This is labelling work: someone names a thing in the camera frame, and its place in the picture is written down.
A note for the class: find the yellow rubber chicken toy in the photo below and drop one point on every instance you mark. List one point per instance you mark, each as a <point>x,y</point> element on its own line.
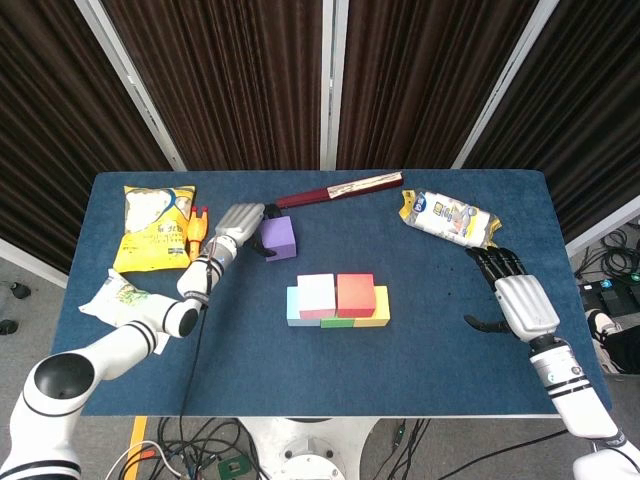
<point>196,235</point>

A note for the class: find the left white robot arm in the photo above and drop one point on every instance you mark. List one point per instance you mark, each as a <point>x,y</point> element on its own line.
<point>100,350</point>

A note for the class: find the dark red folded fan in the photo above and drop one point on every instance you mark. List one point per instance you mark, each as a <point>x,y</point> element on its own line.
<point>310,196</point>

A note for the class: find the white partition post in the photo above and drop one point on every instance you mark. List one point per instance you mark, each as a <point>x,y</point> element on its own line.
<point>130,80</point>
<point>332,85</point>
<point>605,225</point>
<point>30,260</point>
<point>505,80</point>

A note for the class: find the clear pack of white rolls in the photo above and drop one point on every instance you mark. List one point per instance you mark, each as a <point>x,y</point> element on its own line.
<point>450,217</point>

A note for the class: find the blue felt table cover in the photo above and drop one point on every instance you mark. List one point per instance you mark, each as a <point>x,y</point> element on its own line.
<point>280,375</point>

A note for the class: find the green foam cube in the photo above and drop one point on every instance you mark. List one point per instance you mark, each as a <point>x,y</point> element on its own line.
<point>337,322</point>

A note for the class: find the red foam cube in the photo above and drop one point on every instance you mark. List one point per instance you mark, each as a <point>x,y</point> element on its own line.
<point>356,295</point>

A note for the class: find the black power unit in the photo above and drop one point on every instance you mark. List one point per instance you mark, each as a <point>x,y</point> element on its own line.
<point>610,297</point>

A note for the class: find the small black floor object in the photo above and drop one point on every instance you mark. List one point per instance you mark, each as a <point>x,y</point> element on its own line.
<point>20,290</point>
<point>7,327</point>

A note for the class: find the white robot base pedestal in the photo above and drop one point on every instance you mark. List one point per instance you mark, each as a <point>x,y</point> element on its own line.
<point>310,450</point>

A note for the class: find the black trouser leg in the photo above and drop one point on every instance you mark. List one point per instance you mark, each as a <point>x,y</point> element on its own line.
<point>625,347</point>

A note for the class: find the person's white shoe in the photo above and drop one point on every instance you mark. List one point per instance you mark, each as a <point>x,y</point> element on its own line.
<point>602,330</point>

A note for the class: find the yellow snack bag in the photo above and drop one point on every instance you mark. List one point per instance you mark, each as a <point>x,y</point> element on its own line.
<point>150,235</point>

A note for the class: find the brown curtain panel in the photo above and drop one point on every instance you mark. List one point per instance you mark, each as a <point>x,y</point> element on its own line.
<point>585,100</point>
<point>45,125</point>
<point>225,85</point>
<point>420,75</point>

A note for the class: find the pink foam cube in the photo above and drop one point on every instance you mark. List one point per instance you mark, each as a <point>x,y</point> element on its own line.
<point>317,295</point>

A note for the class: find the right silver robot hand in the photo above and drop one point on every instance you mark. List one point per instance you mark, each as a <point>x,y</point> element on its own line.
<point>527,302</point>

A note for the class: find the purple foam cube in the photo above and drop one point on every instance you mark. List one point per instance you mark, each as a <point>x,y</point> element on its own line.
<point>280,237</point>

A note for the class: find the yellow cube block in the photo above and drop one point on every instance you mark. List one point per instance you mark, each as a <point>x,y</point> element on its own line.
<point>381,312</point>

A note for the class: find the green circuit board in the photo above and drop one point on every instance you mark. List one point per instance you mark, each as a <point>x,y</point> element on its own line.
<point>232,467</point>

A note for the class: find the white snack bag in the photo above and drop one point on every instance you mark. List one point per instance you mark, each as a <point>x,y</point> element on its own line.
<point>120,300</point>

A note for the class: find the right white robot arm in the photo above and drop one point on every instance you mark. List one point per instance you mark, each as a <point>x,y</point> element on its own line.
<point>575,395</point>

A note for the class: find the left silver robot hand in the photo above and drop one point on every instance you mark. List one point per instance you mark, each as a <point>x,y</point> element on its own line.
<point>240,222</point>

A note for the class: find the light blue foam cube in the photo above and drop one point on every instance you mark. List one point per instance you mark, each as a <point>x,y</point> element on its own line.
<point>293,310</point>

